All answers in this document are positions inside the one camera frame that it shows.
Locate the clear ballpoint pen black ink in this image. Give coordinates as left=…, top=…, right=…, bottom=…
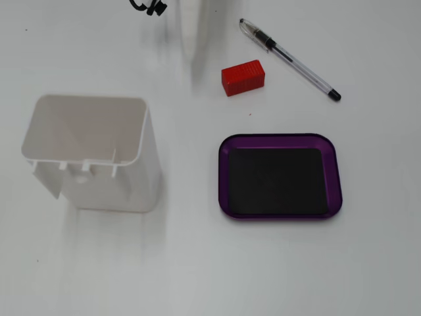
left=239, top=18, right=342, bottom=101

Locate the purple metal tray black pad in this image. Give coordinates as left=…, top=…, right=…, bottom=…
left=218, top=133, right=343, bottom=222

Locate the red textured cube block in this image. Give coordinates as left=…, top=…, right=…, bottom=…
left=220, top=59, right=266, bottom=97

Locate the white plastic rectangular container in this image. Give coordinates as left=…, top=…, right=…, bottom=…
left=21, top=94, right=164, bottom=214

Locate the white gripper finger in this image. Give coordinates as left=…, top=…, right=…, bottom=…
left=179, top=0, right=211, bottom=68

